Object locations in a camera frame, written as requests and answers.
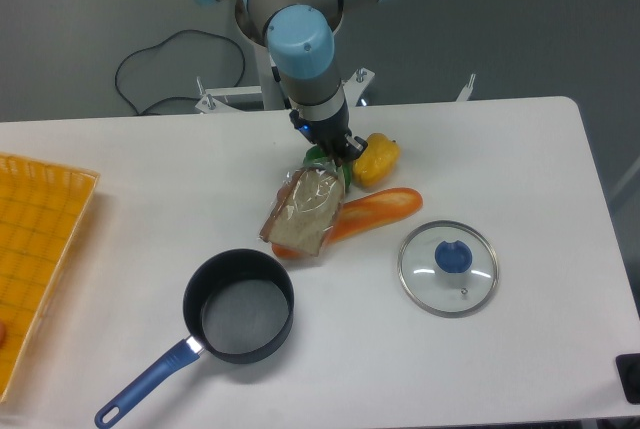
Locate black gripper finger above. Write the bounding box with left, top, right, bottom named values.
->
left=333, top=134, right=367, bottom=165

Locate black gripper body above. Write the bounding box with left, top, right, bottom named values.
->
left=289, top=107, right=351, bottom=157

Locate bagged toast slice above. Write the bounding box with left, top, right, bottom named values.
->
left=259, top=157, right=346, bottom=256

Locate black saucepan blue handle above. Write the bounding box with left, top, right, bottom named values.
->
left=94, top=249, right=295, bottom=428

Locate yellow bell pepper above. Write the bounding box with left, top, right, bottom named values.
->
left=352, top=133, right=401, bottom=188

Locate green bell pepper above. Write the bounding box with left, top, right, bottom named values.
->
left=303, top=145, right=352, bottom=192

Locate orange baguette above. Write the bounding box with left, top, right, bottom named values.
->
left=270, top=187, right=423, bottom=258

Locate glass pot lid blue knob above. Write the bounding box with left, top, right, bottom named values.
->
left=397, top=220, right=500, bottom=318

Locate black device at table edge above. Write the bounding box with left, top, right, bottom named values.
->
left=615, top=353, right=640, bottom=405

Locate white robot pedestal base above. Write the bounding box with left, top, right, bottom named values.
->
left=194, top=3, right=477, bottom=114

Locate black cable on floor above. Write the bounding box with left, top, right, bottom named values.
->
left=114, top=28, right=247, bottom=116

